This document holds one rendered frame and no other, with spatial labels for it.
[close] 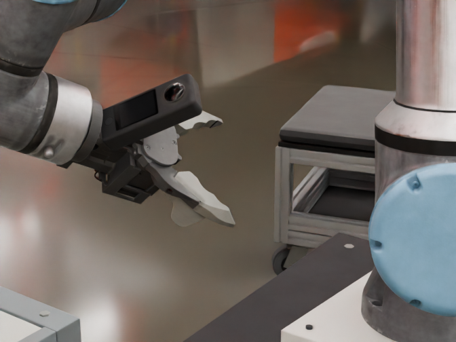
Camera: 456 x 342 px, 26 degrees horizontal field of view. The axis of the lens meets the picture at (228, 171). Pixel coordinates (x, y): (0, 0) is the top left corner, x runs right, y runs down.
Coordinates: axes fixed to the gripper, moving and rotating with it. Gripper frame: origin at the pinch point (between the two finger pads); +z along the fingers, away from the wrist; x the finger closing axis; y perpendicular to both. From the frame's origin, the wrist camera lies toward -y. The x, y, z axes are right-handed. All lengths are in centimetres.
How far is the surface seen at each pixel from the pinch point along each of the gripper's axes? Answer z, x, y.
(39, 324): 11, -14, 69
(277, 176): 50, -44, 44
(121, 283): 36, -34, 80
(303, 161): 52, -44, 38
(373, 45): 184, -199, 115
